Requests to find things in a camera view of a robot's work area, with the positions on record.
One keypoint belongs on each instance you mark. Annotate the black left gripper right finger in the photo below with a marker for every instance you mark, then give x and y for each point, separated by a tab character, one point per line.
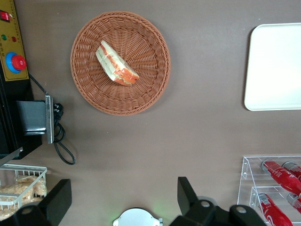
188	200

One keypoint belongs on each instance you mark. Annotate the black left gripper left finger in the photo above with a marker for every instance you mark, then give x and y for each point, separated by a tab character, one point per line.
60	197

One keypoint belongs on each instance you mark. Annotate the plastic-wrapped triangle sandwich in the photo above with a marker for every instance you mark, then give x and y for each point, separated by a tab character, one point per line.
115	64

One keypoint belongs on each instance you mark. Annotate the white rectangular plastic tray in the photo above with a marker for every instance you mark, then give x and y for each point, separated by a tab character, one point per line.
275	68

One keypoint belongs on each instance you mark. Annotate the round brown wicker basket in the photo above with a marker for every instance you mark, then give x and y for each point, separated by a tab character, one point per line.
145	42

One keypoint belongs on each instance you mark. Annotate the clear bagged snack packet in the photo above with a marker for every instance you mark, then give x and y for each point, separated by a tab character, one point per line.
14	190
38	187

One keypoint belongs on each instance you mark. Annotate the white round robot part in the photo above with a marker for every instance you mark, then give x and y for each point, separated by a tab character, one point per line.
137	217

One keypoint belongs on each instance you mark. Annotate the clear acrylic display rack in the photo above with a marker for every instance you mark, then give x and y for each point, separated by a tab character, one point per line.
249	179

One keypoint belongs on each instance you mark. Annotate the grey metal mounting plate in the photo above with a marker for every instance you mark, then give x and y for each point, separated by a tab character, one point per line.
49	120

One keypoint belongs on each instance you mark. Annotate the red soda can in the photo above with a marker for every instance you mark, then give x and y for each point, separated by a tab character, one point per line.
295	202
272	210
279	175
294	168

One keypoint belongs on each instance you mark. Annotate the black power plug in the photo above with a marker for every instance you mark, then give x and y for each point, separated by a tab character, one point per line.
58	110

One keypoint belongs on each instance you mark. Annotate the black control cabinet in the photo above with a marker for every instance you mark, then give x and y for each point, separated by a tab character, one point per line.
11	113

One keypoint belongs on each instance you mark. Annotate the red emergency stop button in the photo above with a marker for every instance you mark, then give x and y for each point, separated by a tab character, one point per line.
17	62

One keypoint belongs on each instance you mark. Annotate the red indicator light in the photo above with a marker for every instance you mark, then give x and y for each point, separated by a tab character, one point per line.
14	39

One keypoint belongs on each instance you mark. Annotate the green indicator light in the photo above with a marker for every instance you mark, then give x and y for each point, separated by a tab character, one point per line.
3	37

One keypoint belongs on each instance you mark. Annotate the yellow control panel plate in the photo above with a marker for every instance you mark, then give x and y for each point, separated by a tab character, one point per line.
14	28

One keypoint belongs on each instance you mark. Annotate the black box bracket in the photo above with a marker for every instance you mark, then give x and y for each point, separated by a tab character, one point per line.
31	116

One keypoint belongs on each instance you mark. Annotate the red rocker switch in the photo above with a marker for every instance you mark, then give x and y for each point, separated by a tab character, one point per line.
4	15

